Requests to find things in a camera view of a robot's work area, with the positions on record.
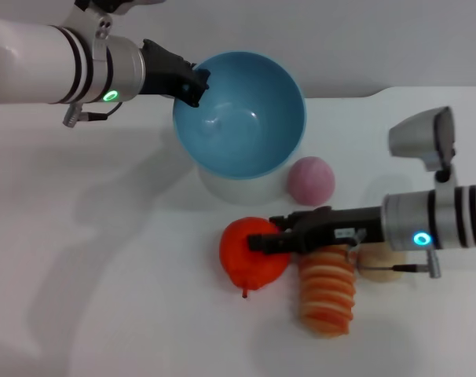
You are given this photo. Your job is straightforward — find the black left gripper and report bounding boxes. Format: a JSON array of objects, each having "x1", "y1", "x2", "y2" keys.
[{"x1": 137, "y1": 38, "x2": 212, "y2": 108}]

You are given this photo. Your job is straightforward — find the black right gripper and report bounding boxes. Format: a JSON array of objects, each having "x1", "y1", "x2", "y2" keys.
[{"x1": 247, "y1": 206, "x2": 386, "y2": 256}]

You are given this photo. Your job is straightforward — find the orange toy fruit with stem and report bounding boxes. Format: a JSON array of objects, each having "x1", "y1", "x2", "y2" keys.
[{"x1": 218, "y1": 216, "x2": 292, "y2": 301}]

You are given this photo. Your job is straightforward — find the blue bowl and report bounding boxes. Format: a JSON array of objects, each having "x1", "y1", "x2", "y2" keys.
[{"x1": 172, "y1": 50, "x2": 308, "y2": 181}]

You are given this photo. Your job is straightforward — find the pink round bun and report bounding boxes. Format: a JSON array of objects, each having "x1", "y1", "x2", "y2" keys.
[{"x1": 287, "y1": 156, "x2": 336, "y2": 207}]

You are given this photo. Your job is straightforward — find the orange striped bread roll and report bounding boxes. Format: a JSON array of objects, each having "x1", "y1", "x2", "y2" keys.
[{"x1": 297, "y1": 243, "x2": 357, "y2": 339}]

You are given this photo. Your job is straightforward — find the beige round bun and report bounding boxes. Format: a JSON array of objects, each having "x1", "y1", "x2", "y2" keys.
[{"x1": 357, "y1": 250, "x2": 406, "y2": 284}]

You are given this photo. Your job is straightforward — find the left arm cable with connector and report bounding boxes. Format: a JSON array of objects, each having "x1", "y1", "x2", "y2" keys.
[{"x1": 62, "y1": 101, "x2": 123, "y2": 128}]

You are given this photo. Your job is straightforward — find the arm cable with connector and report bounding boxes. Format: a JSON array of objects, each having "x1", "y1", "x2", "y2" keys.
[
  {"x1": 350, "y1": 229, "x2": 443, "y2": 280},
  {"x1": 62, "y1": 101, "x2": 123, "y2": 128}
]

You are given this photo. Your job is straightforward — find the right arm cable with connector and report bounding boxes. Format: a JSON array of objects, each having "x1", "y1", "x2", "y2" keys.
[{"x1": 350, "y1": 229, "x2": 443, "y2": 280}]

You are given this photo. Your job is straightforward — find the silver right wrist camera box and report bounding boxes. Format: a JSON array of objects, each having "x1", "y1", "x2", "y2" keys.
[{"x1": 387, "y1": 105, "x2": 458, "y2": 197}]

